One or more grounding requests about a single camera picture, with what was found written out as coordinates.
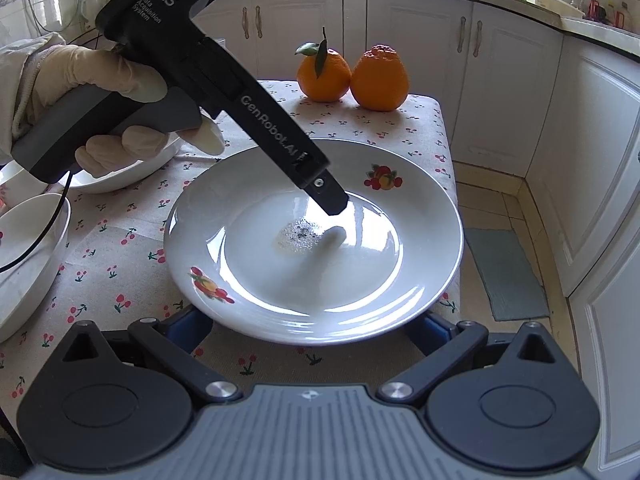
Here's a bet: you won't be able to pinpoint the large white fruit plate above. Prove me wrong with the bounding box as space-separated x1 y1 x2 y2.
0 193 70 342

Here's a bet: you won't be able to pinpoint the white sleeve forearm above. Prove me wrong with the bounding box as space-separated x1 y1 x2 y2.
1 32 65 165

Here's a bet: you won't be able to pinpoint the white kitchen cabinets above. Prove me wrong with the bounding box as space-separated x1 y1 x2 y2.
198 0 639 479

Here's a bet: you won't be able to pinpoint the left gloved hand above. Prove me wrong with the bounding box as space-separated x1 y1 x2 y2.
29 43 227 179

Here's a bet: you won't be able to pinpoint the grey floor mat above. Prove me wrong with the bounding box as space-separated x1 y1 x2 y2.
465 228 549 322

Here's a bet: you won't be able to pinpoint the orange with leaf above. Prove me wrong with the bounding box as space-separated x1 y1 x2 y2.
295 28 352 103

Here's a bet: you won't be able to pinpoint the bumpy orange tangerine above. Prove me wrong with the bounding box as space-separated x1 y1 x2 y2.
350 44 410 112

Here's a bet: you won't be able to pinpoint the white plastic tray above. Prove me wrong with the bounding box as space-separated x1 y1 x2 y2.
527 0 584 18

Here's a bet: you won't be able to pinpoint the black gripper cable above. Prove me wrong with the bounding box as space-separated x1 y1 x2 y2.
0 169 72 276

